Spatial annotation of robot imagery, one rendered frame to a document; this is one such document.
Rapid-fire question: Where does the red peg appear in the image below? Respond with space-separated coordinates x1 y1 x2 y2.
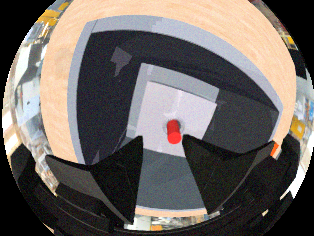
168 119 181 145

